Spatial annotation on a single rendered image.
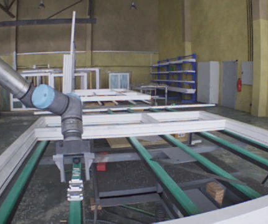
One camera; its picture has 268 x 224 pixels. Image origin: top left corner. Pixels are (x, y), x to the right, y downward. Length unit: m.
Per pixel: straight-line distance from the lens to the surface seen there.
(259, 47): 8.25
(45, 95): 0.81
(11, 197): 0.78
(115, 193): 1.32
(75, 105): 0.89
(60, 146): 0.84
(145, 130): 1.45
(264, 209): 0.60
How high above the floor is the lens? 1.24
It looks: 9 degrees down
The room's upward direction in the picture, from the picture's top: straight up
